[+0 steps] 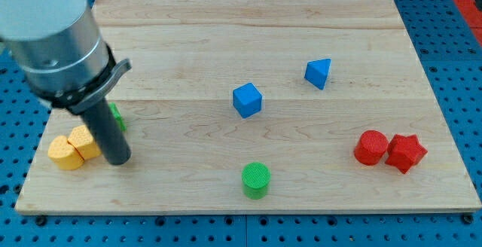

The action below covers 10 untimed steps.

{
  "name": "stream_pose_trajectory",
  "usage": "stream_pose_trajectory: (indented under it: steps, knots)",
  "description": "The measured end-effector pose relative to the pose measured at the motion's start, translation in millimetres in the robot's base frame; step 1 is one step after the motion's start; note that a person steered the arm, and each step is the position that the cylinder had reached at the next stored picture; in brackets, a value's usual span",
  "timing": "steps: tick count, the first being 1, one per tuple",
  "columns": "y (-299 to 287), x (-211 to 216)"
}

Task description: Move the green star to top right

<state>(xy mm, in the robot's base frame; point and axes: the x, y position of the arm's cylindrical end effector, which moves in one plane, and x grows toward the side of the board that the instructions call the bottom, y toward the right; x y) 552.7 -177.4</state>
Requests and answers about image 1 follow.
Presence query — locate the blue cube block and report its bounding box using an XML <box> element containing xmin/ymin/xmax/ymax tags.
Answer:
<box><xmin>233</xmin><ymin>83</ymin><xmax>263</xmax><ymax>118</ymax></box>

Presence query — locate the yellow pentagon block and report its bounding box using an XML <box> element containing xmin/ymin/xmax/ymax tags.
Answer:
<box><xmin>67</xmin><ymin>125</ymin><xmax>102</xmax><ymax>160</ymax></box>

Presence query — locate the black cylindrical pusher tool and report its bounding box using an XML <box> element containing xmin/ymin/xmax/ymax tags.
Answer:
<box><xmin>81</xmin><ymin>98</ymin><xmax>131</xmax><ymax>165</ymax></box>

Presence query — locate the red star block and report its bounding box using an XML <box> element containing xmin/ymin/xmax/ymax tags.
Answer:
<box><xmin>385</xmin><ymin>134</ymin><xmax>428</xmax><ymax>174</ymax></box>

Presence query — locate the green cylinder block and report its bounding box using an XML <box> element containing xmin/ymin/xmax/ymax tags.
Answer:
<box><xmin>241</xmin><ymin>162</ymin><xmax>271</xmax><ymax>200</ymax></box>

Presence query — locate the green star block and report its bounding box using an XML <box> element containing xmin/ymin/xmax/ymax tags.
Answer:
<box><xmin>108</xmin><ymin>102</ymin><xmax>127</xmax><ymax>132</ymax></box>

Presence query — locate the blue triangular prism block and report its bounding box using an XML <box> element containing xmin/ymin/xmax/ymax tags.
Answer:
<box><xmin>304</xmin><ymin>58</ymin><xmax>331</xmax><ymax>90</ymax></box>

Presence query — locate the red cylinder block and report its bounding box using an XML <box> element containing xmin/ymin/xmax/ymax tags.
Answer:
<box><xmin>353</xmin><ymin>130</ymin><xmax>389</xmax><ymax>166</ymax></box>

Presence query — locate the light wooden board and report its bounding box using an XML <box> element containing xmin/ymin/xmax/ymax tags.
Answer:
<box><xmin>16</xmin><ymin>0</ymin><xmax>481</xmax><ymax>215</ymax></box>

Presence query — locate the yellow heart block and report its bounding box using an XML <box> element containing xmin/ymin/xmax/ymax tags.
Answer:
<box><xmin>47</xmin><ymin>136</ymin><xmax>84</xmax><ymax>170</ymax></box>

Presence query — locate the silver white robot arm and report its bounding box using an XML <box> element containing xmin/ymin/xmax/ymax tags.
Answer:
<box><xmin>1</xmin><ymin>0</ymin><xmax>131</xmax><ymax>165</ymax></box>

